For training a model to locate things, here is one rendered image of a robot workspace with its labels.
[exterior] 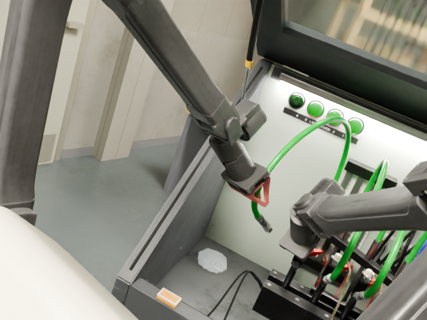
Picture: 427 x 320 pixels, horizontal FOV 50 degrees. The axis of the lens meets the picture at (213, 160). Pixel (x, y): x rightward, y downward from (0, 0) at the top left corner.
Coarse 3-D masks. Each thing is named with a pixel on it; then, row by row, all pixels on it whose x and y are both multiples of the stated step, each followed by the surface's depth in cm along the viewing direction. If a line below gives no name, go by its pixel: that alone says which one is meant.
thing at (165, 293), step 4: (164, 292) 104; (168, 292) 104; (156, 296) 103; (164, 296) 103; (168, 296) 103; (172, 296) 104; (176, 296) 104; (164, 300) 103; (172, 300) 102; (176, 300) 103; (180, 300) 104; (168, 304) 102
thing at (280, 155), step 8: (320, 120) 104; (328, 120) 105; (336, 120) 107; (344, 120) 111; (312, 128) 102; (344, 128) 115; (296, 136) 100; (304, 136) 101; (288, 144) 99; (344, 144) 121; (280, 152) 98; (344, 152) 122; (272, 160) 98; (344, 160) 123; (272, 168) 98; (336, 176) 126; (256, 192) 99; (256, 208) 102; (256, 216) 105
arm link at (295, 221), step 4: (292, 212) 95; (292, 216) 95; (296, 216) 94; (292, 220) 94; (296, 220) 94; (300, 220) 94; (292, 224) 95; (296, 224) 94; (300, 224) 93; (304, 224) 93; (292, 228) 97; (296, 228) 95; (300, 228) 94; (304, 228) 94; (308, 228) 94; (296, 232) 97; (300, 232) 96; (304, 232) 96; (308, 232) 96; (312, 232) 97
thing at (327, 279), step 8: (384, 160) 106; (376, 168) 115; (384, 168) 102; (376, 176) 116; (384, 176) 100; (368, 184) 119; (376, 184) 98; (344, 232) 126; (360, 232) 94; (352, 240) 94; (352, 248) 94; (344, 256) 95; (344, 264) 95; (336, 272) 97; (328, 280) 103
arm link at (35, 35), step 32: (32, 0) 49; (64, 0) 52; (32, 32) 51; (0, 64) 53; (32, 64) 52; (0, 96) 53; (32, 96) 54; (0, 128) 54; (32, 128) 55; (0, 160) 54; (32, 160) 57; (0, 192) 55; (32, 192) 59; (32, 224) 58
